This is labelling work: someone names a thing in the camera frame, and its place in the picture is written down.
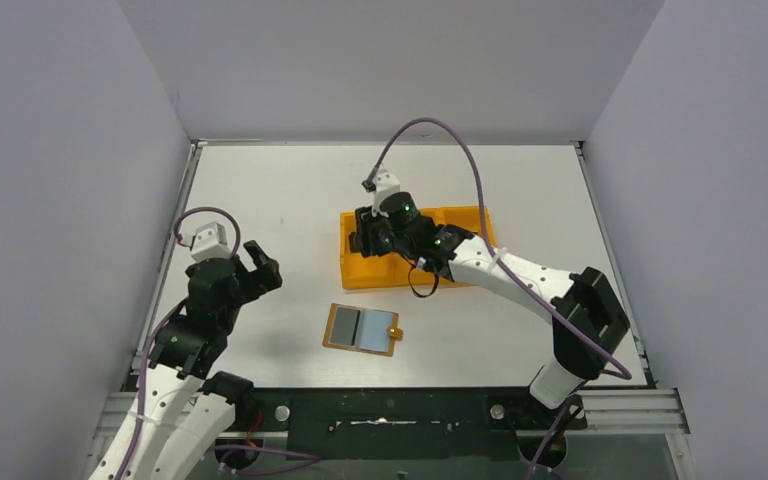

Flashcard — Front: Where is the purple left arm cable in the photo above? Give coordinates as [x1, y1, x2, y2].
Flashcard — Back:
[112, 207, 322, 480]

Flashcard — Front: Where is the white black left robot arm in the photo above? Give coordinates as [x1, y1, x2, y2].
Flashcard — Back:
[90, 240, 283, 479]

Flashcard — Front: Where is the orange leather card holder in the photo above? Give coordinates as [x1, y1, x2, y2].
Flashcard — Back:
[321, 303, 404, 358]

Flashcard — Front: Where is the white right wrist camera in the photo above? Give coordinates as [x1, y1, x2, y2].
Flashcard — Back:
[361, 169, 401, 217]

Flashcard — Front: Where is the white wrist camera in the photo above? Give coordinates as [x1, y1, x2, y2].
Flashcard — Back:
[178, 222, 231, 263]
[361, 169, 401, 217]

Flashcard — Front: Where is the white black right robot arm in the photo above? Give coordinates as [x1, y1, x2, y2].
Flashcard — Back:
[347, 192, 630, 409]

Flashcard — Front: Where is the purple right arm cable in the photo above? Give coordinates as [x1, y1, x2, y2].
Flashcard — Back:
[361, 118, 632, 382]

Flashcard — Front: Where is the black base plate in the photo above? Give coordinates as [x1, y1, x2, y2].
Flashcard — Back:
[221, 387, 587, 461]

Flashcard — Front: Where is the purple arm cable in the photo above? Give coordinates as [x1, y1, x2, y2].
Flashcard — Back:
[112, 207, 322, 480]
[361, 118, 632, 382]

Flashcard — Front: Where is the yellow right plastic bin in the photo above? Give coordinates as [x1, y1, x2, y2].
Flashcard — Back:
[439, 205, 497, 245]

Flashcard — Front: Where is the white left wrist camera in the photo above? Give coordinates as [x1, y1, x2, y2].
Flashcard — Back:
[178, 222, 231, 263]

